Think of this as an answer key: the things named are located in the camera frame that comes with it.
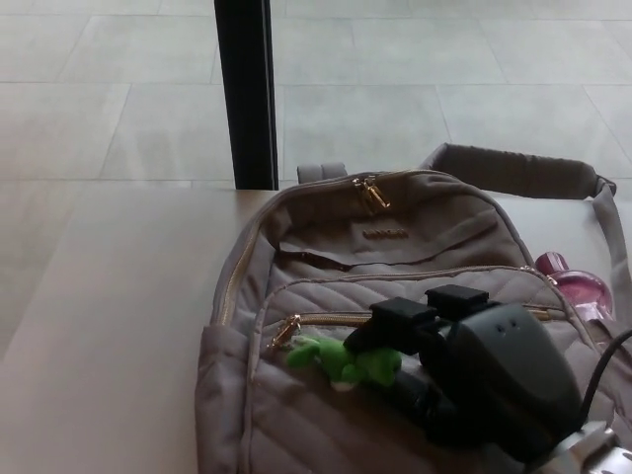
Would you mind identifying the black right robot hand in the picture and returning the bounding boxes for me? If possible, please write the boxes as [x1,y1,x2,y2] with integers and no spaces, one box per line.
[343,284,584,463]

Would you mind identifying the green plush keychain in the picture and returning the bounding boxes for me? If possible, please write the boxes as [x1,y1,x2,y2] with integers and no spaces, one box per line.
[285,334,404,394]

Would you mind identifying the grey quilted backpack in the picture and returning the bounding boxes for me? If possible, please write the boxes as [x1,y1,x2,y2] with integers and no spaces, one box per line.
[195,142,632,474]

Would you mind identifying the purple transparent bottle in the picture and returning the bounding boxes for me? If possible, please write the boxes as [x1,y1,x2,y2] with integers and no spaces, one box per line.
[535,251,616,323]

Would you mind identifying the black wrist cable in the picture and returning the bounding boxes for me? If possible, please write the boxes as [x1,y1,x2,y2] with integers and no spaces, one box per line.
[575,329,632,427]

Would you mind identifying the black window frame post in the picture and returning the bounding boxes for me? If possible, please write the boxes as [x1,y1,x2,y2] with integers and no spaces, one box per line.
[214,0,280,192]

